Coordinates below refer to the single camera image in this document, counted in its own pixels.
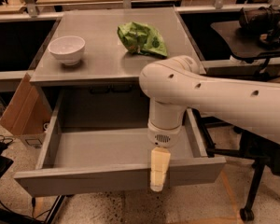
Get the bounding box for white ceramic bowl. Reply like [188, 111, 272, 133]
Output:
[48, 35, 86, 65]

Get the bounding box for grey top drawer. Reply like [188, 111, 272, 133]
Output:
[14, 93, 226, 197]

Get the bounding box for brown cardboard box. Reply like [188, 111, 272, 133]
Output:
[0, 73, 50, 135]

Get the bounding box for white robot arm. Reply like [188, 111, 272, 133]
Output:
[139, 56, 280, 192]

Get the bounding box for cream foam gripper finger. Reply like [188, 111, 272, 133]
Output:
[150, 147, 171, 192]

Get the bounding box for grey drawer cabinet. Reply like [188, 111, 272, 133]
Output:
[31, 7, 201, 131]

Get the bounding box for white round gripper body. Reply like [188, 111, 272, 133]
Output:
[147, 122, 181, 148]

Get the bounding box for black side desk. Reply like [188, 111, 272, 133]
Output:
[211, 21, 280, 61]

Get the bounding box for black device on desk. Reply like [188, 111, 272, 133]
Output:
[239, 7, 280, 49]

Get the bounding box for black office chair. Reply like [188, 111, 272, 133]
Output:
[193, 110, 280, 222]

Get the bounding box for green crumpled chip bag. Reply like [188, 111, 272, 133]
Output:
[117, 21, 168, 58]

